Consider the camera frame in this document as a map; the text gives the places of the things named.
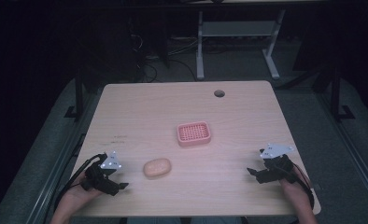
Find person's right hand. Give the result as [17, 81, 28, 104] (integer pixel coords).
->
[278, 165, 313, 203]

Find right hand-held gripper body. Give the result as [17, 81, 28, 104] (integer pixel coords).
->
[254, 143, 296, 185]

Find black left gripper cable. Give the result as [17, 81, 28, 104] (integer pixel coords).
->
[53, 153, 107, 213]

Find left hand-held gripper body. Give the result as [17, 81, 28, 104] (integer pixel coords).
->
[80, 150, 123, 197]

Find black metal stand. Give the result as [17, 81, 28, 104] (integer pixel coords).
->
[64, 66, 90, 122]
[312, 66, 356, 123]

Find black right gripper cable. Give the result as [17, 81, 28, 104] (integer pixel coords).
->
[289, 161, 316, 210]

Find orange soap bar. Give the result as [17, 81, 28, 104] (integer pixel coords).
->
[142, 158, 173, 179]

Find white metal desk frame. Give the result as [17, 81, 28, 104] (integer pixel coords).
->
[195, 8, 287, 81]

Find person's left hand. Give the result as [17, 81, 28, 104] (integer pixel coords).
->
[61, 171, 105, 211]

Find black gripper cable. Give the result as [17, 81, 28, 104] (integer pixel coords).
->
[289, 161, 316, 210]
[53, 153, 107, 213]

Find pink soap dish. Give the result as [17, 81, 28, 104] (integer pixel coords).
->
[177, 120, 212, 147]

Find black floor cables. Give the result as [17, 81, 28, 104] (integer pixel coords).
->
[127, 17, 202, 83]

